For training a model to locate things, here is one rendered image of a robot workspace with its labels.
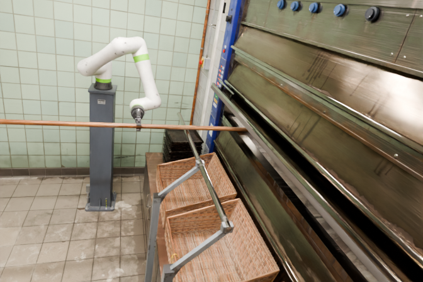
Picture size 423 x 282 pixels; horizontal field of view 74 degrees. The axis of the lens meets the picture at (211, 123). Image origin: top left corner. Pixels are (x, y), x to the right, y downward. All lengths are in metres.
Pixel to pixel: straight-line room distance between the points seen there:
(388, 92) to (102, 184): 2.44
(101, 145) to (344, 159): 2.03
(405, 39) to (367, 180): 0.46
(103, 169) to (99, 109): 0.59
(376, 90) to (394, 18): 0.23
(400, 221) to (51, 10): 2.82
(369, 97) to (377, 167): 0.23
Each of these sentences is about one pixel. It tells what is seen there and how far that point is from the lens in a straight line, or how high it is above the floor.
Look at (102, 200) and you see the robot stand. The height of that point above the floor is 0.10.
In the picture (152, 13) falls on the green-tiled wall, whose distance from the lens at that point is 2.91.
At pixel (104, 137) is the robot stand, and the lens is 2.62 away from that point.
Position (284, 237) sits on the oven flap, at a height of 0.99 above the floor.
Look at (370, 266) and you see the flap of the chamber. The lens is 0.95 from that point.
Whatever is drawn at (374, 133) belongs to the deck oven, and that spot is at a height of 1.68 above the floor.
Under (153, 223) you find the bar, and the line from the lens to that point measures 1.78.
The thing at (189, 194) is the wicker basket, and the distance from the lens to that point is 2.29.
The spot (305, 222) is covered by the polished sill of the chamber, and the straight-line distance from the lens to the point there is 1.38.
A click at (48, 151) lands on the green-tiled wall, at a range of 3.42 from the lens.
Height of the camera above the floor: 1.98
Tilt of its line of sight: 23 degrees down
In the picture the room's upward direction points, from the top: 10 degrees clockwise
